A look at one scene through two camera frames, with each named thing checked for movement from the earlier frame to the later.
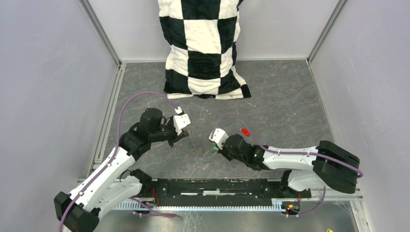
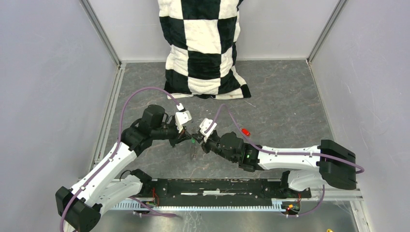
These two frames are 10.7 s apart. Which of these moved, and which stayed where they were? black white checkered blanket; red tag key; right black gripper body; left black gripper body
Moved: right black gripper body
Stayed: red tag key; left black gripper body; black white checkered blanket
